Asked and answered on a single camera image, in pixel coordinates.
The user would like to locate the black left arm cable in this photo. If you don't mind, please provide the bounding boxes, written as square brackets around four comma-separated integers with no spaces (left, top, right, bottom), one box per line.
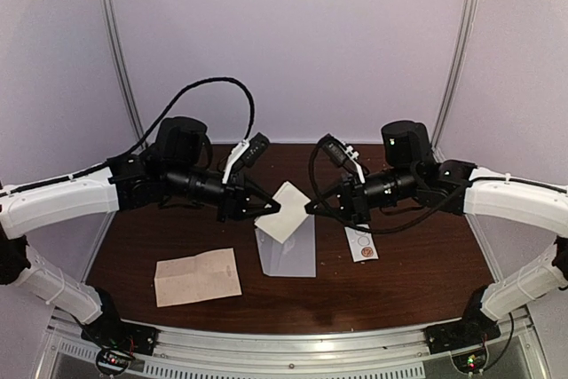
[0,76,257,198]

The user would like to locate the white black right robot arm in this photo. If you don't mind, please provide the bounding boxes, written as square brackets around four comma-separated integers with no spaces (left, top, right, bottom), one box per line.
[304,120,567,352]

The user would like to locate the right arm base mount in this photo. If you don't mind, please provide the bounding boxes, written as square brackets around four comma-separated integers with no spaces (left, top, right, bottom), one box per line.
[424,320,501,354]

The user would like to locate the white seal sticker strip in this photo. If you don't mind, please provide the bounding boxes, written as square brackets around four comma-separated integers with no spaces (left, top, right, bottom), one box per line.
[344,225,379,263]

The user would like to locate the folded beige paper sheet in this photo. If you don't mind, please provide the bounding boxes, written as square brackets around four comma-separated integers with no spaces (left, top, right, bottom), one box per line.
[154,249,242,308]

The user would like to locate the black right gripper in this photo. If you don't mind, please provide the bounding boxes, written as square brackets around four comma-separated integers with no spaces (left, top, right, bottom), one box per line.
[305,165,420,225]

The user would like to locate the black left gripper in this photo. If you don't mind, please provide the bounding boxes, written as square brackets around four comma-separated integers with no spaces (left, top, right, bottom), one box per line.
[165,162,280,225]

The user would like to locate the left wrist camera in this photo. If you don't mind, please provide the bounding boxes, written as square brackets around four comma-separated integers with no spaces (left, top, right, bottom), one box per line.
[222,132,270,185]

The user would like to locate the right green circuit board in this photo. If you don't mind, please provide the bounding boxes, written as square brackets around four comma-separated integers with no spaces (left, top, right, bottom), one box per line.
[451,351,488,375]

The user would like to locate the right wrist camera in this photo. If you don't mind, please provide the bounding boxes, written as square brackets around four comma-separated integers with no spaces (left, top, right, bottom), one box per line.
[322,134,367,184]

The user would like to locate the grey envelope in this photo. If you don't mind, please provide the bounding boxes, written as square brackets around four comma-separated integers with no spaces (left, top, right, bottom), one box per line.
[255,216,317,278]

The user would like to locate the beige ornate letter sheet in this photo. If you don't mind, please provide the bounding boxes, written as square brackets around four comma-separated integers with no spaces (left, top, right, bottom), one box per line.
[255,181,310,243]

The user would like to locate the aluminium right corner post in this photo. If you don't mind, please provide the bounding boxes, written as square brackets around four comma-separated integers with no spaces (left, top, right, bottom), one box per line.
[431,0,478,149]

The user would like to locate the aluminium left corner post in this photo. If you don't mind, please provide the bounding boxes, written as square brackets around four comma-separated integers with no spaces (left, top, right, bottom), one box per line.
[100,0,144,139]

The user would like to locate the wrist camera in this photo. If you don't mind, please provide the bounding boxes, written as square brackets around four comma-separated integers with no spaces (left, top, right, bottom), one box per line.
[222,132,270,185]
[322,134,367,184]

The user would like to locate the aluminium corner post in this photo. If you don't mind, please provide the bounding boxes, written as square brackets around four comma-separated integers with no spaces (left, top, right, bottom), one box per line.
[100,0,144,139]
[431,0,478,149]

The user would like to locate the aluminium front table rail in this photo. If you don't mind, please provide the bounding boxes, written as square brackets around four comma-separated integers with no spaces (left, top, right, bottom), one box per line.
[32,310,551,378]

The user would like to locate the green circuit board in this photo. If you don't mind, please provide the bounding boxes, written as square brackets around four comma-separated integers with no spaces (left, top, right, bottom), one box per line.
[451,351,488,375]
[95,349,135,375]

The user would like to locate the left green circuit board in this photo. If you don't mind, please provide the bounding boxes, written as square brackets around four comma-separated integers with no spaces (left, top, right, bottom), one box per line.
[95,349,135,375]

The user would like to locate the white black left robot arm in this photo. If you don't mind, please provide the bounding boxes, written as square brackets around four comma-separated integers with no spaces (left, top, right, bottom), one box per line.
[1,116,280,347]

